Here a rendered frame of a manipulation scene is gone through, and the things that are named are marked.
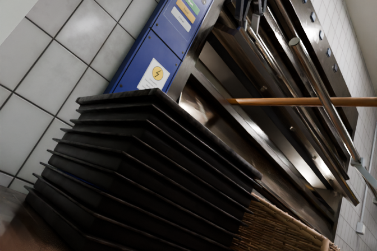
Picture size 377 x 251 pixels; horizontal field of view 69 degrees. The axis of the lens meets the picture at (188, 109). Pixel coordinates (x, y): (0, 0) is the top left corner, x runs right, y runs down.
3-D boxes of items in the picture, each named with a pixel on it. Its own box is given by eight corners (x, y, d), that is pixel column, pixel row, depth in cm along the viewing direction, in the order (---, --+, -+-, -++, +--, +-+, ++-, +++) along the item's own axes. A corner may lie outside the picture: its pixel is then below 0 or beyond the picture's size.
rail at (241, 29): (238, 30, 92) (235, 29, 94) (358, 204, 200) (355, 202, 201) (242, 26, 92) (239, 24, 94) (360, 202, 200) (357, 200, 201)
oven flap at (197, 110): (170, 120, 88) (179, 74, 100) (330, 249, 196) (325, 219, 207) (181, 117, 86) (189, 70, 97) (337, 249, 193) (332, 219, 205)
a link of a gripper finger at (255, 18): (252, 13, 98) (253, 13, 99) (250, 32, 103) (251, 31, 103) (258, 16, 97) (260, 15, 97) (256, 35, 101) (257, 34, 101)
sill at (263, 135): (182, 67, 100) (187, 59, 102) (326, 215, 209) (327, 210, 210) (194, 65, 96) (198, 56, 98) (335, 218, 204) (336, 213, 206)
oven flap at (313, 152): (233, 35, 92) (206, 24, 108) (355, 207, 200) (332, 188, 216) (238, 30, 92) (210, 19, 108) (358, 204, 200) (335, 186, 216)
